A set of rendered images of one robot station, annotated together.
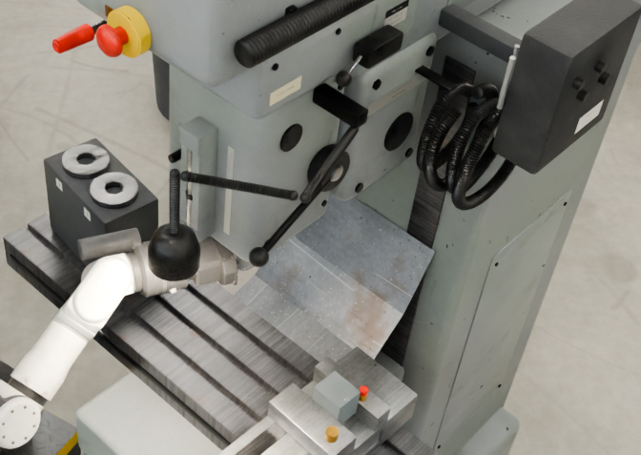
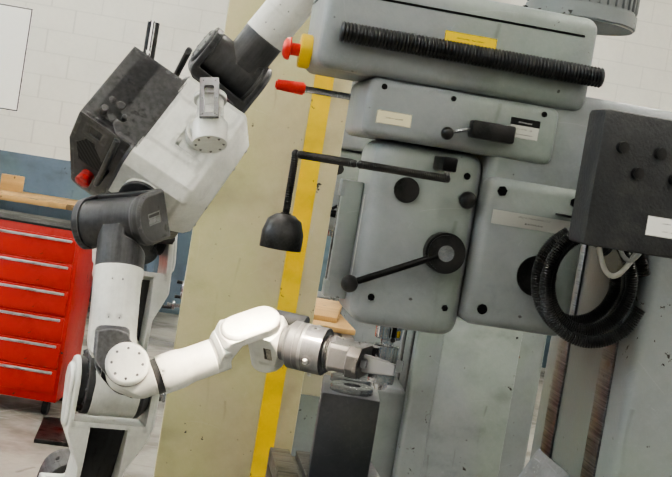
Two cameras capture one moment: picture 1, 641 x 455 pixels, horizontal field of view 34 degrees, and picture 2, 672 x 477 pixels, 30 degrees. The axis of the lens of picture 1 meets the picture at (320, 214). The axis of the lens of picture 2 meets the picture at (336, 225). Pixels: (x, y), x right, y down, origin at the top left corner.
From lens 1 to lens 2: 1.72 m
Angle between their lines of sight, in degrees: 57
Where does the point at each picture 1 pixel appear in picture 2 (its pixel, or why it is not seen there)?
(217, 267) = (345, 351)
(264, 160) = (377, 197)
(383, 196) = (573, 449)
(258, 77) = (370, 90)
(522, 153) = (579, 224)
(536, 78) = (590, 143)
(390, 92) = (522, 214)
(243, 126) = not seen: hidden behind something
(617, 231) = not seen: outside the picture
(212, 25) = (328, 8)
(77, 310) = (222, 325)
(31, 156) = not seen: outside the picture
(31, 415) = (139, 363)
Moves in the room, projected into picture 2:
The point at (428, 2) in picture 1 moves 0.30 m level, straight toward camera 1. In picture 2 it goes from (574, 151) to (450, 126)
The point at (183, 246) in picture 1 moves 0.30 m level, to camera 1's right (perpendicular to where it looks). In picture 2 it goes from (283, 218) to (411, 247)
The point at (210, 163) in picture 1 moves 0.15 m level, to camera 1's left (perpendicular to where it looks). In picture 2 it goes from (351, 213) to (295, 201)
